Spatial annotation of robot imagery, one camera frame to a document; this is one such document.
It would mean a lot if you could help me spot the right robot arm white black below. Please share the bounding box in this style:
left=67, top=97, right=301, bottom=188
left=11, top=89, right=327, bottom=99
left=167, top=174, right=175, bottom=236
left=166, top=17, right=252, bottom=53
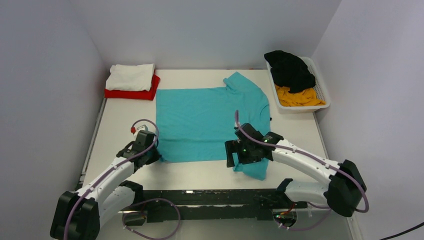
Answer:
left=224, top=123, right=369, bottom=217

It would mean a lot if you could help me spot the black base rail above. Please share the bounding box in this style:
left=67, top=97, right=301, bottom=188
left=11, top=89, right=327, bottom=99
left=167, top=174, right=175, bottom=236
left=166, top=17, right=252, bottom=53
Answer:
left=110, top=188, right=309, bottom=223

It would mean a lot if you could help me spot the black t shirt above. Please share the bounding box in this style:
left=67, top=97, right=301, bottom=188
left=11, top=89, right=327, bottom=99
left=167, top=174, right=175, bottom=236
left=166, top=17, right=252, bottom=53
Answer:
left=264, top=50, right=316, bottom=94

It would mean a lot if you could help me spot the black cable corner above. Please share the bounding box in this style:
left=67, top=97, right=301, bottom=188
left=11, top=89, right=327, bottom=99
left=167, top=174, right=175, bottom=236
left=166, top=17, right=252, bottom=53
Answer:
left=380, top=222, right=424, bottom=240

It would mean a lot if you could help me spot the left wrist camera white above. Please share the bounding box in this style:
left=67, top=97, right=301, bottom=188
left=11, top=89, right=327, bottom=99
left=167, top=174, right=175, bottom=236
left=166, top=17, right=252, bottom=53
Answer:
left=130, top=124, right=149, bottom=135

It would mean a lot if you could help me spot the yellow t shirt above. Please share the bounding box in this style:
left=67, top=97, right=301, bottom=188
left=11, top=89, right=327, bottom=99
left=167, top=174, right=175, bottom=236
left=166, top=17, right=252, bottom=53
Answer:
left=275, top=85, right=327, bottom=107

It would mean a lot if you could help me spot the teal t shirt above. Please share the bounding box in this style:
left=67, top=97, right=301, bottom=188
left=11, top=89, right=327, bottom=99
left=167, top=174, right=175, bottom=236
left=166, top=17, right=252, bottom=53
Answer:
left=156, top=72, right=271, bottom=163

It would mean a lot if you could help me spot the red folded t shirt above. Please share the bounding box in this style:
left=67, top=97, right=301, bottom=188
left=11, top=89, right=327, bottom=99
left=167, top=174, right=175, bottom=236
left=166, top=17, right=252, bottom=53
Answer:
left=104, top=74, right=161, bottom=101

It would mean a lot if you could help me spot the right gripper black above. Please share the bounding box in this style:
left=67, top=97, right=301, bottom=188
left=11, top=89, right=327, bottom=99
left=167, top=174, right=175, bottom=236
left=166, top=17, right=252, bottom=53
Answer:
left=225, top=139, right=262, bottom=168

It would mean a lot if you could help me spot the white folded t shirt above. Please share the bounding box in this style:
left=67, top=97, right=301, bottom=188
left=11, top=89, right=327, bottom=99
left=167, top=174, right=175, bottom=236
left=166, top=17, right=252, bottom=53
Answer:
left=105, top=63, right=155, bottom=92

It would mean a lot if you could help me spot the white plastic basket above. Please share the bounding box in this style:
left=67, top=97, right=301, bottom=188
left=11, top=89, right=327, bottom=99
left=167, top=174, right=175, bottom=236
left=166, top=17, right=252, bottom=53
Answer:
left=266, top=56, right=331, bottom=114

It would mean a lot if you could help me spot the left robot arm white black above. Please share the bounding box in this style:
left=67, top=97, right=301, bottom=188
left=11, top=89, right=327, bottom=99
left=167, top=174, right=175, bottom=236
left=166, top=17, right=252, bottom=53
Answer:
left=49, top=130, right=161, bottom=240

